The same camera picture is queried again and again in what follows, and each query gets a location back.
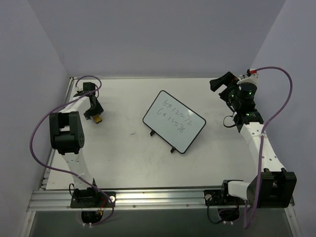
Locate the aluminium front rail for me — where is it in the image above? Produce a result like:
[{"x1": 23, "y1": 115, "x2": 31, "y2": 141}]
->
[{"x1": 26, "y1": 189, "x2": 296, "y2": 212}]

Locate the aluminium left side rail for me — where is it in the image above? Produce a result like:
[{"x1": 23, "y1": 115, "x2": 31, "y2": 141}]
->
[{"x1": 41, "y1": 77, "x2": 75, "y2": 190}]

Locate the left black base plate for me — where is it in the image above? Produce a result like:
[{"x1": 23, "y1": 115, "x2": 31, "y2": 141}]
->
[{"x1": 70, "y1": 188, "x2": 116, "y2": 208}]

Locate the yellow black whiteboard eraser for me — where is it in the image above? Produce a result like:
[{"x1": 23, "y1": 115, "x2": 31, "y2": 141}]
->
[{"x1": 92, "y1": 114, "x2": 102, "y2": 124}]

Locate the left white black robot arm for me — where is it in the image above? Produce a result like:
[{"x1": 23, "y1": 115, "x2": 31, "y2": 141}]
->
[{"x1": 49, "y1": 97, "x2": 96, "y2": 190}]

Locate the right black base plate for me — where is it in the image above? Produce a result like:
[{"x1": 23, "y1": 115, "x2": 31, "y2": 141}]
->
[{"x1": 203, "y1": 180, "x2": 244, "y2": 206}]

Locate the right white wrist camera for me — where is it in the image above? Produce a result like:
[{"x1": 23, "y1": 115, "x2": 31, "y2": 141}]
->
[{"x1": 237, "y1": 69, "x2": 259, "y2": 86}]

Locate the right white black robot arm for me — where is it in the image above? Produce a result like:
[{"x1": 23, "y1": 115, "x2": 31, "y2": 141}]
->
[{"x1": 209, "y1": 70, "x2": 297, "y2": 208}]

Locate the small black-framed whiteboard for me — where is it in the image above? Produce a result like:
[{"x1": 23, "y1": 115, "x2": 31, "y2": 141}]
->
[{"x1": 142, "y1": 90, "x2": 206, "y2": 154}]

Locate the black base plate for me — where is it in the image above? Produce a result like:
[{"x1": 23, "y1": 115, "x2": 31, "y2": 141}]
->
[
  {"x1": 70, "y1": 188, "x2": 116, "y2": 208},
  {"x1": 203, "y1": 180, "x2": 244, "y2": 206}
]

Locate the aluminium rail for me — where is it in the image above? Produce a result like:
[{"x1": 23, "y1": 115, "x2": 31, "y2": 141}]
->
[
  {"x1": 41, "y1": 77, "x2": 75, "y2": 190},
  {"x1": 26, "y1": 189, "x2": 296, "y2": 212}
]

